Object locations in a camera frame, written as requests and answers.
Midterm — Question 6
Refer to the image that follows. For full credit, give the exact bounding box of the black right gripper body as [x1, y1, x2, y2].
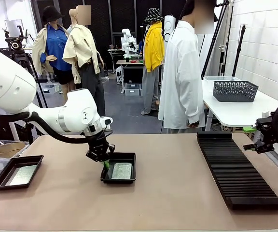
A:
[255, 117, 275, 154]

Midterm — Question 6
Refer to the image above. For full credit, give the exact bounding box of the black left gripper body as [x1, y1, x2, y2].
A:
[85, 135, 116, 163]

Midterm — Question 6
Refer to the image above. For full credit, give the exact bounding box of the black ESD tray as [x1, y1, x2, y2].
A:
[100, 152, 137, 184]
[0, 155, 44, 191]

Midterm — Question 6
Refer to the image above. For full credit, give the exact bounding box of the white side table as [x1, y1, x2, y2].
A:
[201, 79, 278, 133]

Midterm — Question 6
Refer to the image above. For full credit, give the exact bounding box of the black slotted board rack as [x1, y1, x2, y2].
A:
[196, 131, 278, 210]

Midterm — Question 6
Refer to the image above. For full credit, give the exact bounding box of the grey plastic basket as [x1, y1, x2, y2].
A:
[213, 80, 260, 102]

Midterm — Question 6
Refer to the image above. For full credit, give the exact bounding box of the clear plastic bin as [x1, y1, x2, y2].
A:
[203, 76, 241, 82]

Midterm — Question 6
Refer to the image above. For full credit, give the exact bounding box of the clear storage box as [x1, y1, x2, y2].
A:
[124, 83, 142, 97]

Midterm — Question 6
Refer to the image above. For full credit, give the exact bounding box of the thin black light stand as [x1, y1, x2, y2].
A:
[232, 23, 247, 77]

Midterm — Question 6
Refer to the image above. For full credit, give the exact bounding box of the background desk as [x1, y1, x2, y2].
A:
[116, 59, 145, 94]

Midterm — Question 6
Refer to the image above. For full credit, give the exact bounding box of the person in white shirt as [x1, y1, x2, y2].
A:
[157, 0, 214, 134]

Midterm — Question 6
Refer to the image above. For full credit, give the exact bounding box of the cardboard box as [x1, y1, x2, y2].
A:
[0, 142, 26, 158]

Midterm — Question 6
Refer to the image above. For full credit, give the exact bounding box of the mannequin in cream jacket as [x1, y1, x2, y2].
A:
[62, 5, 106, 117]

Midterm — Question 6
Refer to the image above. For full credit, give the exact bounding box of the mannequin in blue shirt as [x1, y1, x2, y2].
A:
[31, 6, 73, 97]

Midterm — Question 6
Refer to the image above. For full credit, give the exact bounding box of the mannequin in yellow hoodie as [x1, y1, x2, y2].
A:
[141, 7, 166, 116]

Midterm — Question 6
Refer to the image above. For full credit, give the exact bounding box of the white cylindrical device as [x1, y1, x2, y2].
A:
[163, 14, 176, 43]

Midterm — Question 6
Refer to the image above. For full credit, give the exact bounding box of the black brimmed hat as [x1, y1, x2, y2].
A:
[41, 6, 65, 25]

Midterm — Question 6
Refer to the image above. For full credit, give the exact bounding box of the patterned bucket hat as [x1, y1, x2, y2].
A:
[144, 7, 164, 24]

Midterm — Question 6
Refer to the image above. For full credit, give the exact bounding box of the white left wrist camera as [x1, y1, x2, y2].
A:
[99, 116, 113, 127]

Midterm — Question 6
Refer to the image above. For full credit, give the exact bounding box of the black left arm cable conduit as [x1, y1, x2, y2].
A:
[0, 110, 94, 145]

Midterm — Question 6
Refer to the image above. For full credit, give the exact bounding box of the black camera tripod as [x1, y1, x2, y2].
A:
[2, 25, 48, 109]

